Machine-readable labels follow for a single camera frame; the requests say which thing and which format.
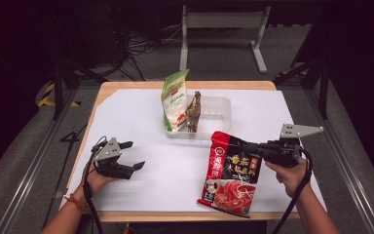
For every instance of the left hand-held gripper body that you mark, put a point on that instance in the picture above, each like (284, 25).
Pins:
(108, 151)

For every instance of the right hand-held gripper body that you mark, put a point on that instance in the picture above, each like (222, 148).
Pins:
(297, 131)

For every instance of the red black food packet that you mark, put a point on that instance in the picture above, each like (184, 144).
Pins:
(232, 182)

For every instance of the clear plastic container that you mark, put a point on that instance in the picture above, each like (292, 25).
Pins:
(216, 113)

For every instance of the green white food packet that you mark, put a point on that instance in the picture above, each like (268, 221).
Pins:
(174, 104)

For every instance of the gold brown food packet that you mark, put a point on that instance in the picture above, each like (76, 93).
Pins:
(193, 113)

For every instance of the person's left hand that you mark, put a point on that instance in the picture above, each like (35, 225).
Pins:
(95, 180)

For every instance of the person's right hand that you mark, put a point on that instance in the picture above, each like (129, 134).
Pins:
(289, 177)

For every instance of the white paper sheet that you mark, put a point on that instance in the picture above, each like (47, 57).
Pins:
(136, 113)

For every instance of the black metal stand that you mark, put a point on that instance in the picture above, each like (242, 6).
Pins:
(323, 91)
(57, 91)

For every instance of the black chair seat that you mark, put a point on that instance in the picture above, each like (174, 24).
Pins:
(83, 226)

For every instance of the yellow black striped tape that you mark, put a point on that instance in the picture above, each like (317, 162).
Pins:
(47, 97)

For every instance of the aluminium floor rail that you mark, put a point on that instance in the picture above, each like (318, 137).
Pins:
(347, 175)
(32, 169)

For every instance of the grey metal table frame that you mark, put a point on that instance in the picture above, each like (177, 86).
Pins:
(224, 20)

